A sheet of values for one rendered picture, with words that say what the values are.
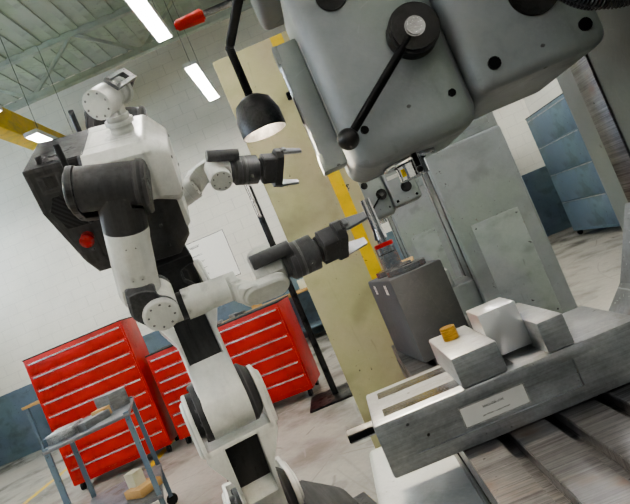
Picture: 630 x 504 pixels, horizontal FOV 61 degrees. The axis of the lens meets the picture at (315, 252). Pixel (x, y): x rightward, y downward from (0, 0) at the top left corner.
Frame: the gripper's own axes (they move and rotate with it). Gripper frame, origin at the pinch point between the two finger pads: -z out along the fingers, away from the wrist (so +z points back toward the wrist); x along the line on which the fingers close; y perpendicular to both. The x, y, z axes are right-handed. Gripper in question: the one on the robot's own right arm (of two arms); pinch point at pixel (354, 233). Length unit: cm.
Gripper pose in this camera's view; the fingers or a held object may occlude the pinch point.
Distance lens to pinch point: 130.7
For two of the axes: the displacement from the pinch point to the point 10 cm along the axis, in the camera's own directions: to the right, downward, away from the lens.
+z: -9.0, 4.0, -1.9
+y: -4.4, -7.3, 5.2
